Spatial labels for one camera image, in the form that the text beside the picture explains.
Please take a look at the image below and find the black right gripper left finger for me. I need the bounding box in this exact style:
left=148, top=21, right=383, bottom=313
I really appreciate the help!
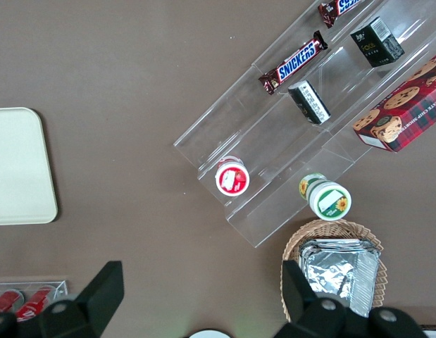
left=0, top=260, right=125, bottom=338

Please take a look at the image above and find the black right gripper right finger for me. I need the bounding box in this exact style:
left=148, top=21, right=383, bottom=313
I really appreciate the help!
left=273, top=259, right=430, bottom=338

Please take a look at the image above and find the light wicker basket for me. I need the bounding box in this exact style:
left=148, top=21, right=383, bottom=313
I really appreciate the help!
left=280, top=218, right=390, bottom=323

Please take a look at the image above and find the cream plastic tray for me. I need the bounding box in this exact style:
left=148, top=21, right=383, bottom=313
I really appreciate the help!
left=0, top=106, right=59, bottom=226

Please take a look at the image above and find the clear acrylic bottle rack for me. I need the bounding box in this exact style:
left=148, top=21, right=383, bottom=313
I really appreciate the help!
left=0, top=279, right=69, bottom=318

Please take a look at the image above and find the silver foil wrapped package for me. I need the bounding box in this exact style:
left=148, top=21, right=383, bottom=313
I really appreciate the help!
left=297, top=238, right=381, bottom=318

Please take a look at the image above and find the red cola bottle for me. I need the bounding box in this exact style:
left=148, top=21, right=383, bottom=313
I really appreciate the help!
left=13, top=285, right=54, bottom=322
left=0, top=289, right=25, bottom=315

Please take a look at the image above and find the green lid sunflower cup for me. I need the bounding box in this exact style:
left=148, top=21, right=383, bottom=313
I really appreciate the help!
left=297, top=172, right=353, bottom=222

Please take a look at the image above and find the red lid yogurt cup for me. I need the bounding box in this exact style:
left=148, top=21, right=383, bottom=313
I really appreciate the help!
left=214, top=156, right=251, bottom=196

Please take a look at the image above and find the clear acrylic tiered shelf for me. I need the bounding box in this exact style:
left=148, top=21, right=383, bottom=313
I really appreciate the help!
left=173, top=0, right=436, bottom=249

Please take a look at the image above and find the small black carton box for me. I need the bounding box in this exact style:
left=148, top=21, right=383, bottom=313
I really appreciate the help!
left=349, top=15, right=406, bottom=68
left=287, top=80, right=332, bottom=125

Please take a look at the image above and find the red tartan cookie box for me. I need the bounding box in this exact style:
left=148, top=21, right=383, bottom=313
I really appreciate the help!
left=351, top=49, right=436, bottom=153

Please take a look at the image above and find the Snickers chocolate bar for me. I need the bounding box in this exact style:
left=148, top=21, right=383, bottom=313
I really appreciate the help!
left=316, top=0, right=366, bottom=29
left=258, top=30, right=329, bottom=96

